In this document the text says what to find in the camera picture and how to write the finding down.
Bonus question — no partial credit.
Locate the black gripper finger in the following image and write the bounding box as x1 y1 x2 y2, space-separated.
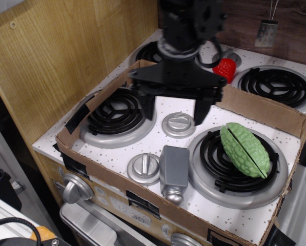
139 95 155 120
194 100 212 126

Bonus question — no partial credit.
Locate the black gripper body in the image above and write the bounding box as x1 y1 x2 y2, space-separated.
129 60 227 105

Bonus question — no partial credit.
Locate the grey pepper shaker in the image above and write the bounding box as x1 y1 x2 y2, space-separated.
159 146 189 206

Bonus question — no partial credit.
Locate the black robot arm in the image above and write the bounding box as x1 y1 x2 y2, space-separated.
128 1 227 125

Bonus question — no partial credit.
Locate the front left black burner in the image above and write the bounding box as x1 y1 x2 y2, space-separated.
88 88 146 135

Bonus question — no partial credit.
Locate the black burner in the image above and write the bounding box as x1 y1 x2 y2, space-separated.
232 66 306 108
199 128 280 193
88 88 146 135
135 41 162 63

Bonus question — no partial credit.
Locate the upper silver stovetop knob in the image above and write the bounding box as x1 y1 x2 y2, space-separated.
161 112 196 139

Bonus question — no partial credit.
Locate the silver stovetop knob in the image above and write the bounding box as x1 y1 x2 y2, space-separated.
161 112 196 139
212 48 242 67
127 153 160 186

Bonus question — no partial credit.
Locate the back left black burner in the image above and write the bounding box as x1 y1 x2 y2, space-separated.
135 41 162 63

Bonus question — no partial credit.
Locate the red toy strawberry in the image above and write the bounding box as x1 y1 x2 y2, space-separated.
212 58 237 84

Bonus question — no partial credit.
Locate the back silver stovetop knob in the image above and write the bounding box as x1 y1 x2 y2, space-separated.
212 48 242 67

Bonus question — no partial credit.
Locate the green bitter melon toy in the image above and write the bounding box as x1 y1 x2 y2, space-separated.
220 122 270 179

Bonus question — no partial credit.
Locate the lower silver stovetop knob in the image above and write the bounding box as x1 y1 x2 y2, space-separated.
127 153 160 186

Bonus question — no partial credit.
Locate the front right black burner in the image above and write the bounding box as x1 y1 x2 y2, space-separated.
199 128 280 193

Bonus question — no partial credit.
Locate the back right black burner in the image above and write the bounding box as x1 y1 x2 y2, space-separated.
232 66 306 108

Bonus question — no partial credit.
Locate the brown cardboard barrier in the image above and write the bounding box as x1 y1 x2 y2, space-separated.
56 72 306 245

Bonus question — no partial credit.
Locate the hanging silver spatula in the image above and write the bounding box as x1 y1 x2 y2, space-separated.
254 1 279 48

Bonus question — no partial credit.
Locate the silver front panel knob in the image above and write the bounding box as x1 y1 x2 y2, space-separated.
63 173 94 204

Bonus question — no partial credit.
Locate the silver oven door handle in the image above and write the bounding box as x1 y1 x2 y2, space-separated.
59 203 154 245

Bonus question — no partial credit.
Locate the black braided cable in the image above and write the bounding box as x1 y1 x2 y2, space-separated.
0 217 42 246

